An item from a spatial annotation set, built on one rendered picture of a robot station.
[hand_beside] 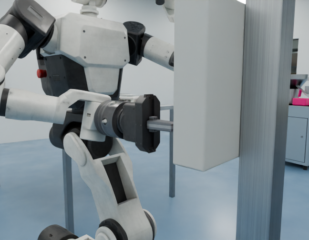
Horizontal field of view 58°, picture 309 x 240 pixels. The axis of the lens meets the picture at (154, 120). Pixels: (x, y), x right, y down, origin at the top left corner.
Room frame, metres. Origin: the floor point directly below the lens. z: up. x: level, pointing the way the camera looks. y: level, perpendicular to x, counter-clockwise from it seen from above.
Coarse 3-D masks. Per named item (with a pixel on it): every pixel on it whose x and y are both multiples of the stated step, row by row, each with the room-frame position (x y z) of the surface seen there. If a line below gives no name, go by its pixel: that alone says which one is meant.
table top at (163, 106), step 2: (160, 104) 2.43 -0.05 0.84; (162, 104) 2.43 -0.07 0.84; (164, 104) 2.43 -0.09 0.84; (166, 104) 2.43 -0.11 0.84; (168, 104) 2.43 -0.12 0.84; (170, 104) 2.43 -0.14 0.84; (172, 104) 2.43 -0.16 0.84; (160, 106) 2.24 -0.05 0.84; (162, 106) 2.26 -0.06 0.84; (164, 106) 2.27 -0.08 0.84; (166, 106) 2.29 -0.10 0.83; (168, 106) 2.31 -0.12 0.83; (170, 106) 2.33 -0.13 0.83; (172, 106) 2.35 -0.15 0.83; (68, 108) 2.06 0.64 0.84; (70, 108) 2.06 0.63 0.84; (160, 108) 2.24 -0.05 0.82; (162, 108) 2.26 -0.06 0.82; (164, 108) 2.27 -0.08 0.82; (166, 108) 2.29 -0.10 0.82; (168, 108) 2.31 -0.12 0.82; (170, 108) 2.33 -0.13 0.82; (172, 108) 2.35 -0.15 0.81
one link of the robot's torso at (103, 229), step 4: (148, 212) 0.92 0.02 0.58; (152, 216) 0.91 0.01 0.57; (152, 220) 0.90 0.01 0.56; (100, 228) 0.82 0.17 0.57; (104, 228) 0.81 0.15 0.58; (108, 228) 0.81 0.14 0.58; (156, 228) 0.90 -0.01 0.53; (96, 232) 0.84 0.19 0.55; (100, 232) 0.82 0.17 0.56; (104, 232) 0.81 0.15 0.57; (108, 232) 0.79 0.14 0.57; (112, 232) 0.79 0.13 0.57; (96, 236) 0.84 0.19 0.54; (100, 236) 0.81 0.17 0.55; (104, 236) 0.79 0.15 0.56; (108, 236) 0.79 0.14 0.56; (112, 236) 0.78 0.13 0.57
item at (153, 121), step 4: (152, 116) 0.58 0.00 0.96; (148, 120) 0.57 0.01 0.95; (152, 120) 0.57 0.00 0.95; (156, 120) 0.57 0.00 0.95; (160, 120) 0.57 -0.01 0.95; (164, 120) 0.57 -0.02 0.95; (148, 124) 0.56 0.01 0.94; (152, 124) 0.56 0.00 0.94; (156, 124) 0.55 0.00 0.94; (160, 124) 0.55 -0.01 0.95; (164, 124) 0.54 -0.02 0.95; (168, 124) 0.54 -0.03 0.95; (172, 124) 0.53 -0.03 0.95
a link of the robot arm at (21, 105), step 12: (0, 96) 0.60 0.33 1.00; (12, 96) 0.61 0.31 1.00; (24, 96) 0.63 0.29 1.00; (36, 96) 0.64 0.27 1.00; (48, 96) 0.66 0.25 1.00; (0, 108) 0.61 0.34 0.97; (12, 108) 0.61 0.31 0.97; (24, 108) 0.62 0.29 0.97; (36, 108) 0.63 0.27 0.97; (48, 108) 0.64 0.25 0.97; (36, 120) 0.65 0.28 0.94; (48, 120) 0.65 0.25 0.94
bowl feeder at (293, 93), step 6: (294, 78) 3.50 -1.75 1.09; (300, 78) 3.49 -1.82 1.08; (306, 78) 3.52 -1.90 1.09; (294, 84) 3.54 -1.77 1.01; (300, 84) 3.55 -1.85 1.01; (294, 90) 3.58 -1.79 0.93; (300, 90) 3.46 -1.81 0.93; (306, 90) 3.44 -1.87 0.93; (294, 96) 3.58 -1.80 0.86; (300, 96) 3.48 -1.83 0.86
